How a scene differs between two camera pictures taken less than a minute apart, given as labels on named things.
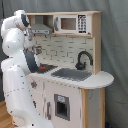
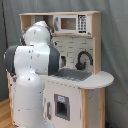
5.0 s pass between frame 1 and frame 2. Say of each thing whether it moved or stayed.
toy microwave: stayed
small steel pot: moved
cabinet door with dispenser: stayed
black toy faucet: stayed
